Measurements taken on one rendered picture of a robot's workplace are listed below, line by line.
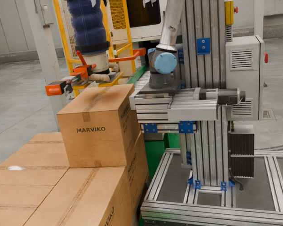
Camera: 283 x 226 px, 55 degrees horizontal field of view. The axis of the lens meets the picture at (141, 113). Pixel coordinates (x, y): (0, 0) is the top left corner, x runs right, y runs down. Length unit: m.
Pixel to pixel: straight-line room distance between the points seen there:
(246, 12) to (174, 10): 9.49
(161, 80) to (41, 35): 1.99
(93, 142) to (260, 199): 1.17
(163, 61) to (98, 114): 0.54
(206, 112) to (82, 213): 0.84
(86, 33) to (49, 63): 1.57
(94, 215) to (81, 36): 1.06
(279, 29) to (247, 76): 9.24
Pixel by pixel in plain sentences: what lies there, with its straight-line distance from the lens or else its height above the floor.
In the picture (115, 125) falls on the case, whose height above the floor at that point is 0.84.
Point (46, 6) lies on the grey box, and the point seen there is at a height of 1.66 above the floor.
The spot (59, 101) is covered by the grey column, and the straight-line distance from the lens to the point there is 3.41.
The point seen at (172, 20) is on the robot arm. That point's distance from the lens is 1.46.
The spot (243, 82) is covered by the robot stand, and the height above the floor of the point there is 1.01.
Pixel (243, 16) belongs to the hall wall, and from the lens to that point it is 10.91.
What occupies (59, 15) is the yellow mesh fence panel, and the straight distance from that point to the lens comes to 3.77.
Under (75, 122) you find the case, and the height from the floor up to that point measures 0.88.
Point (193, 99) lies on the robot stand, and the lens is 1.60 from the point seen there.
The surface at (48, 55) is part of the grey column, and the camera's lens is 3.31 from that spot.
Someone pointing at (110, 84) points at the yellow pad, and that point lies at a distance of 1.75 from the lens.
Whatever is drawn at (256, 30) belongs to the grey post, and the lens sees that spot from 5.04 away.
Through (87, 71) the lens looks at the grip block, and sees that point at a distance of 1.65.
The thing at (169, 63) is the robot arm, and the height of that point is 1.21.
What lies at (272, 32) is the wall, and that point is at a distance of 10.90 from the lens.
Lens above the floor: 1.47
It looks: 20 degrees down
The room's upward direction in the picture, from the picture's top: 8 degrees counter-clockwise
